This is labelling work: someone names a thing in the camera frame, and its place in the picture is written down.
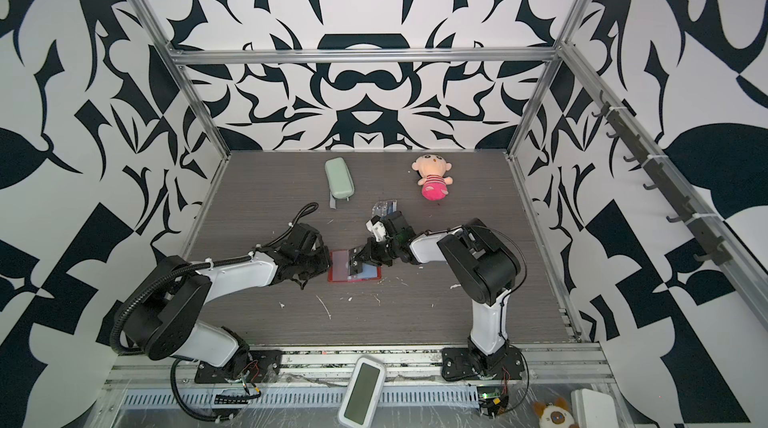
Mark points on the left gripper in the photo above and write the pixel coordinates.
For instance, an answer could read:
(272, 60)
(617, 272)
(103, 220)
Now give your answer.
(324, 254)

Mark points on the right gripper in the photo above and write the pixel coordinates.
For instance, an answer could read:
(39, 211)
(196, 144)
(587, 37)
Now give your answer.
(371, 249)

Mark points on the red card holder wallet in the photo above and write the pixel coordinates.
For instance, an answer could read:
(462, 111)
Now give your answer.
(344, 269)

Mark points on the clear plastic card box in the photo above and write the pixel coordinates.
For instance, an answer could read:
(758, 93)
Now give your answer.
(384, 207)

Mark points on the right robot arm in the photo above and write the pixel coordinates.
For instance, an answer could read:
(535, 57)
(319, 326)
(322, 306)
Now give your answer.
(485, 267)

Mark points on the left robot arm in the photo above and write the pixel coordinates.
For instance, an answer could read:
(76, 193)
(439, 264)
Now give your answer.
(161, 317)

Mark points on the mint green glasses case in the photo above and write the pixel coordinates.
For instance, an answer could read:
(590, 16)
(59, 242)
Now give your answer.
(339, 178)

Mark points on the pink plush doll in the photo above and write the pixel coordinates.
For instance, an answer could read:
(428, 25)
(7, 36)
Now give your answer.
(434, 181)

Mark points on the white timer display device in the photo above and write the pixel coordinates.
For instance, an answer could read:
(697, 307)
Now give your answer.
(363, 393)

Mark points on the small green circuit board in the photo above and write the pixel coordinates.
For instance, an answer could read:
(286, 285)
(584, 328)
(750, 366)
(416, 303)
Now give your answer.
(492, 400)

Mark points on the white brown plush toy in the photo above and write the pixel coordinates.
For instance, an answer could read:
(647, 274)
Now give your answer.
(554, 415)

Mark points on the white box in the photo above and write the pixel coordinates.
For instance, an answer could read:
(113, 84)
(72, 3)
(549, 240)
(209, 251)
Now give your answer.
(593, 409)

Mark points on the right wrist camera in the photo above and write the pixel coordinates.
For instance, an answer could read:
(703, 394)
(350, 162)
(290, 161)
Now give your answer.
(377, 229)

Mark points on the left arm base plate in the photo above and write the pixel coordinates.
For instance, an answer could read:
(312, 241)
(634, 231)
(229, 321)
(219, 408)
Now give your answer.
(257, 366)

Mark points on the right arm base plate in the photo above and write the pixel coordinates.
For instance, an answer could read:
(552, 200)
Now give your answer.
(471, 363)

